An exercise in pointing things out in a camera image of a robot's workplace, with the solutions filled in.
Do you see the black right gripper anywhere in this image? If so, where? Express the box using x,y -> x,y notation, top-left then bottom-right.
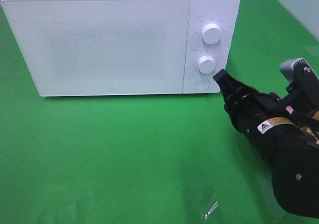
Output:
213,69 -> 282,137

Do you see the round white door button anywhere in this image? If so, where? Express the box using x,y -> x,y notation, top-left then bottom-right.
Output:
195,79 -> 210,91

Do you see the white microwave door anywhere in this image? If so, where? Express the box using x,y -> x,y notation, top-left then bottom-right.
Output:
3,0 -> 189,97

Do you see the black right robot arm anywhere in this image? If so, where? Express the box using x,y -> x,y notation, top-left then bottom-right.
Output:
213,69 -> 319,218

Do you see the lower white microwave knob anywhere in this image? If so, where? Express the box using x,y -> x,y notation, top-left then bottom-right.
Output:
197,55 -> 216,74

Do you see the white microwave knob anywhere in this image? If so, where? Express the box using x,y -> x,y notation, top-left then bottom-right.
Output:
201,21 -> 222,45
197,55 -> 216,74

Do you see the upper white microwave knob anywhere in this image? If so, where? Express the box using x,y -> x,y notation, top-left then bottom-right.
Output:
201,21 -> 222,45

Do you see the white microwave oven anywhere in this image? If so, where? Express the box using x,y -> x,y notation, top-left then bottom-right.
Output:
1,0 -> 241,97

